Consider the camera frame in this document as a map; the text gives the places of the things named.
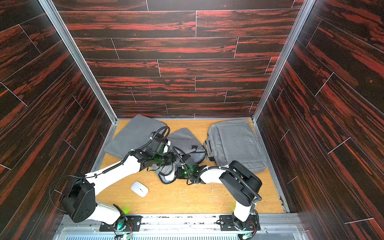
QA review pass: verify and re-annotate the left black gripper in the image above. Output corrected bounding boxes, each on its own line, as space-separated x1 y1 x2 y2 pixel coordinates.
153 152 179 167

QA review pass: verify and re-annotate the grey laptop bag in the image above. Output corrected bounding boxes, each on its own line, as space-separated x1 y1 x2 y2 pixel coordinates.
204 120 268 175
105 115 166 160
152 128 207 185

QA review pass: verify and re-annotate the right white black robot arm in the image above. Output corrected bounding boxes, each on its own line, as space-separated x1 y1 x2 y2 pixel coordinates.
179 154 262 230

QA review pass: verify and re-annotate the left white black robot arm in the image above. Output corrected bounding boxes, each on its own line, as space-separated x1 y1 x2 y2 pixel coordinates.
56 126 175 232

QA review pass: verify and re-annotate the left white computer mouse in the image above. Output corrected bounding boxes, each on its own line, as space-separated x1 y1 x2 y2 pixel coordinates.
131 182 149 198

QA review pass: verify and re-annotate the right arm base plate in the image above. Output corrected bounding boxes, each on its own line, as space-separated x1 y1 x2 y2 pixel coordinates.
216 214 261 232

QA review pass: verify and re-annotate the aluminium front rail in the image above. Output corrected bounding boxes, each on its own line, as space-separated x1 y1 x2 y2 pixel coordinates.
53 214 310 240

